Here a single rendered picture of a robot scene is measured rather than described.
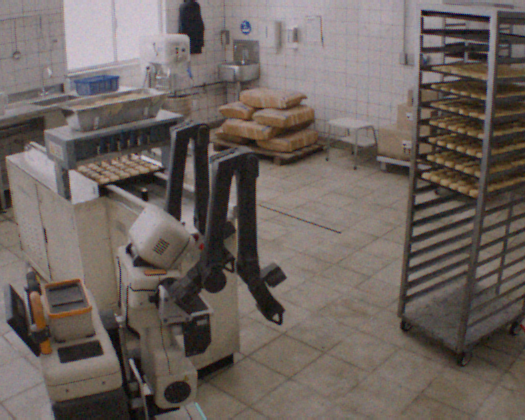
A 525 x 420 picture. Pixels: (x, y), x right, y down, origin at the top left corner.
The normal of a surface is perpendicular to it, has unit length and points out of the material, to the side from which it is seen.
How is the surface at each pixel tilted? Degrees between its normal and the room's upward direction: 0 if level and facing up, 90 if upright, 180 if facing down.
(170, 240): 90
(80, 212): 90
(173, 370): 90
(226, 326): 90
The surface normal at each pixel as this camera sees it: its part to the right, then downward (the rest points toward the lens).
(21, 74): 0.74, 0.23
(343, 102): -0.67, 0.28
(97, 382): 0.41, 0.33
